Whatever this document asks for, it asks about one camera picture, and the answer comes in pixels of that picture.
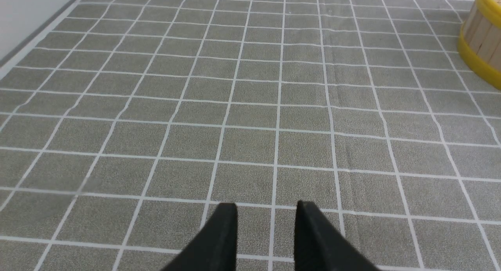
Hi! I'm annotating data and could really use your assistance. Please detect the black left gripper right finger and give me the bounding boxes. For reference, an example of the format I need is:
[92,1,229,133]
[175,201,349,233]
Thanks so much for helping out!
[295,201,378,271]

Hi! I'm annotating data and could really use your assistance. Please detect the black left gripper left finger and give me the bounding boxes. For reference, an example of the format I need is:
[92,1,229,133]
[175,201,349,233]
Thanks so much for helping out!
[162,202,238,271]

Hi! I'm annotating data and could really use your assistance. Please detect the grey checkered tablecloth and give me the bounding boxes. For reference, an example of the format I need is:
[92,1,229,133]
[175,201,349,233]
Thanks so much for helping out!
[0,0,501,271]

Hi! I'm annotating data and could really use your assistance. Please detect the yellow rimmed bamboo steamer basket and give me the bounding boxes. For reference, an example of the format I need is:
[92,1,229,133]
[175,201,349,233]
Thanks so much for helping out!
[458,0,501,90]

